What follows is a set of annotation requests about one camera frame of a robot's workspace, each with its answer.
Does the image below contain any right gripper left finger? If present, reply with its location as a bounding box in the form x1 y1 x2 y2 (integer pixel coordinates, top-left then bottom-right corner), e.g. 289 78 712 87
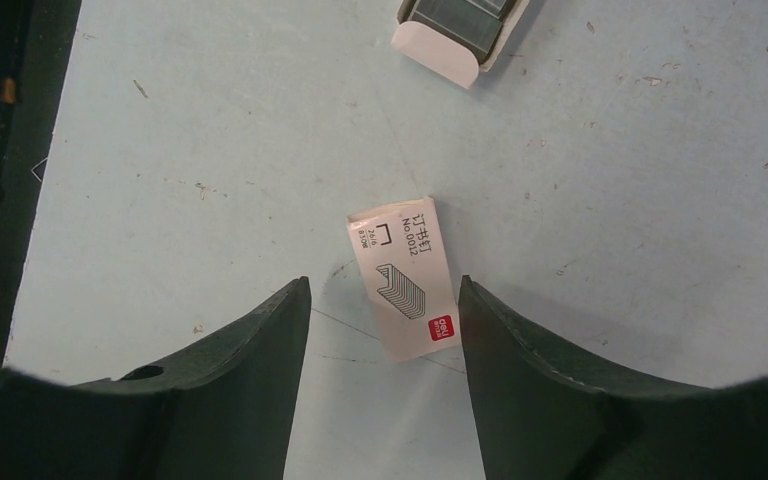
0 277 311 479

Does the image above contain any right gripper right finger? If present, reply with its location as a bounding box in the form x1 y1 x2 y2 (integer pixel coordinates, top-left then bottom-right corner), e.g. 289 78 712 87
459 277 768 479

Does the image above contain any white staple box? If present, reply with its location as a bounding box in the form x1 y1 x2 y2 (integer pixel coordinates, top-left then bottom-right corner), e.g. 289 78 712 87
347 196 461 362

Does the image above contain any staple tray box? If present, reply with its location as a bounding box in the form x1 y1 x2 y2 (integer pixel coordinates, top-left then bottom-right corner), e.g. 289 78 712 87
391 0 530 89

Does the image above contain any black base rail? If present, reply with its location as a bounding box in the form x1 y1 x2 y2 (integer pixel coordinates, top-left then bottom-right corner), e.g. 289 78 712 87
0 1 81 364

